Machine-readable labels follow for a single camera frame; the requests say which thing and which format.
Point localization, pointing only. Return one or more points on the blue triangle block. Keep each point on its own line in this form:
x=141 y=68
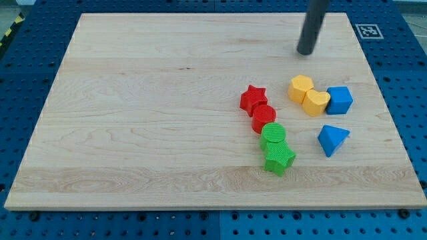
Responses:
x=331 y=138

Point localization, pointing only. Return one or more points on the blue cube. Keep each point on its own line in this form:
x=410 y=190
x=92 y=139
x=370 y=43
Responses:
x=340 y=101

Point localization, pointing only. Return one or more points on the red star block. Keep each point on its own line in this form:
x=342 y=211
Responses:
x=252 y=98

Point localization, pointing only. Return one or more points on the red cylinder block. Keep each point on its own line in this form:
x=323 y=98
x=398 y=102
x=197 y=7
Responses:
x=262 y=115

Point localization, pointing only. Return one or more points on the green cylinder block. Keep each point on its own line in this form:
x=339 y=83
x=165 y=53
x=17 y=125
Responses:
x=272 y=133

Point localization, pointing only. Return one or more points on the wooden board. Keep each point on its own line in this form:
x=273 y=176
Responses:
x=144 y=114

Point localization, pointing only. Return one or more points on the green star block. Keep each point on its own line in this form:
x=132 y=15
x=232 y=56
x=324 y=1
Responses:
x=278 y=157

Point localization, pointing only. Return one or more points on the yellow hexagon block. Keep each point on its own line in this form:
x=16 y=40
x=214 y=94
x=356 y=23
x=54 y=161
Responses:
x=298 y=88

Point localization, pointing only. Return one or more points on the yellow heart block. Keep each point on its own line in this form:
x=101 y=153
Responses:
x=315 y=102

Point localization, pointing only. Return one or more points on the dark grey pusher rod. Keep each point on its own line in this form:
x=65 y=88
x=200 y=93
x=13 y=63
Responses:
x=312 y=26

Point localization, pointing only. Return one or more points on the white fiducial marker tag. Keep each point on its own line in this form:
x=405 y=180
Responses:
x=369 y=31

